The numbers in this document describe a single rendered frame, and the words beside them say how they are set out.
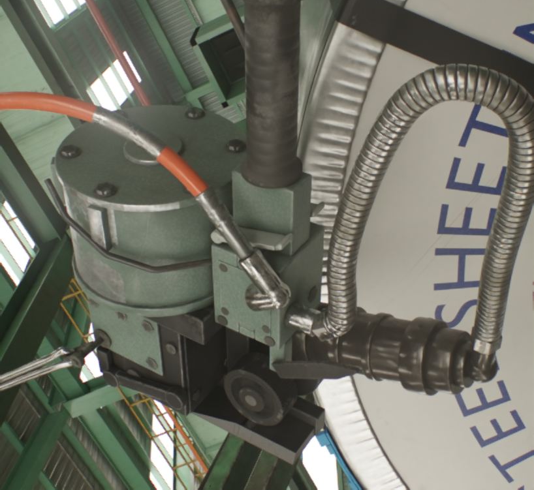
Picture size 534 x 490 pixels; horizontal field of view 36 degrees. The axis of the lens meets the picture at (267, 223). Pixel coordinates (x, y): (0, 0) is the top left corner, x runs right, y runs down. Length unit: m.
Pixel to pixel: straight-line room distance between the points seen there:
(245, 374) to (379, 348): 0.11
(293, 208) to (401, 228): 0.24
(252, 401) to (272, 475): 1.11
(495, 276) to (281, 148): 0.16
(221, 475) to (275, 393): 1.19
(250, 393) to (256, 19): 0.33
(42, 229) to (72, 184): 5.68
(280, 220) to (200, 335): 0.12
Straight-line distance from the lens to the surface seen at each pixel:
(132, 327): 0.69
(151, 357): 0.70
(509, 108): 0.47
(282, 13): 0.49
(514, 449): 0.95
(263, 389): 0.69
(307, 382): 0.73
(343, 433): 0.91
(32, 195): 6.06
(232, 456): 1.88
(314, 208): 0.59
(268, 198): 0.56
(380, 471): 0.95
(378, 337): 0.66
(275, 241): 0.56
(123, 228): 0.58
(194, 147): 0.63
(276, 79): 0.51
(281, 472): 1.83
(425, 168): 0.76
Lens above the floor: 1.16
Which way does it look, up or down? 12 degrees up
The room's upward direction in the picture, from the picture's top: 113 degrees counter-clockwise
